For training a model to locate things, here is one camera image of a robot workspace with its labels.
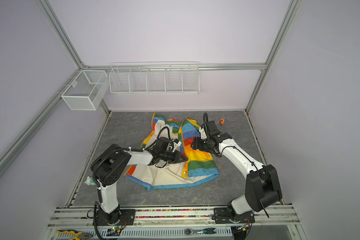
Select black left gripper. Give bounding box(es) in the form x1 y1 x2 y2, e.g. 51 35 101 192
160 150 189 164

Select multicolour patchwork jacket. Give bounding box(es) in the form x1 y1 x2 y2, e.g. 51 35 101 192
124 113 220 191

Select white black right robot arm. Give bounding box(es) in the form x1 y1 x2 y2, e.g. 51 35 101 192
191 119 283 222

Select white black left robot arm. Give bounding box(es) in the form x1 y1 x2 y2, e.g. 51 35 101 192
91 137 188 226

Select white teal small toy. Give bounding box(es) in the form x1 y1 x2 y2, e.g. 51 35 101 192
85 176 96 186

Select green circuit board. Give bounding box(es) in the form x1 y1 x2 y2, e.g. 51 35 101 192
106 228 121 237

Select small white mesh basket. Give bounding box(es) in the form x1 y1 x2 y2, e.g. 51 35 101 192
62 70 109 111

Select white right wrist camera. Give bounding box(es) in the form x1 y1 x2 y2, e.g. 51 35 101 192
199 124 208 140

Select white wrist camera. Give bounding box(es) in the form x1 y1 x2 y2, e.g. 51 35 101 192
199 124 208 140
172 139 182 150

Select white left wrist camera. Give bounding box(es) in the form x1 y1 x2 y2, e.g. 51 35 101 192
172 139 182 150

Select green handled ratchet wrench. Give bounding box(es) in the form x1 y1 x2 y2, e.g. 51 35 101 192
184 228 217 236

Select long white wire basket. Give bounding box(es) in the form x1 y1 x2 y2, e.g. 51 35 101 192
109 62 200 94

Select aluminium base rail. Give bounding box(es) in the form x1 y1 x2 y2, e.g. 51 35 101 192
42 204 307 240

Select yellow handled pliers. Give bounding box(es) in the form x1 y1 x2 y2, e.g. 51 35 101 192
57 230 93 240

